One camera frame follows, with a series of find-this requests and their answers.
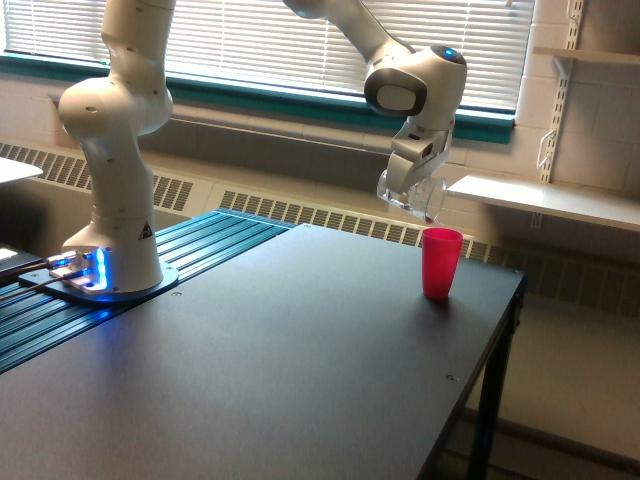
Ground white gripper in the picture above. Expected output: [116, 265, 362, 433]
[385, 119, 452, 194]

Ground clear plastic cup with beads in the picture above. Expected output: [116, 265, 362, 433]
[377, 170, 447, 225]

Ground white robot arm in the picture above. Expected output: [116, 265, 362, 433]
[56, 1, 467, 296]

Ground pink plastic cup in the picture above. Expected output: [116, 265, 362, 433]
[422, 227, 463, 300]

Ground white window blinds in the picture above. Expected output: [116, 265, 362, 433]
[1, 1, 534, 111]

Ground baseboard heater vent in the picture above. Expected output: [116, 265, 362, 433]
[1, 143, 639, 318]

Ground black table leg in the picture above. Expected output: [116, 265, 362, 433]
[466, 279, 526, 479]

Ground white side table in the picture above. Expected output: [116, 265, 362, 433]
[0, 157, 43, 184]

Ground white wall shelf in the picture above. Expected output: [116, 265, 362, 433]
[447, 175, 639, 232]

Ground white shelf rail bracket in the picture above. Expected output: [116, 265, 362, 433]
[534, 1, 585, 184]

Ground upper wall shelf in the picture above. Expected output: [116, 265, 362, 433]
[533, 47, 640, 66]

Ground black cable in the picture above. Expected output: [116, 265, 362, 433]
[0, 259, 66, 303]

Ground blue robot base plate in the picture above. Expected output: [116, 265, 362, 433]
[42, 262, 179, 305]

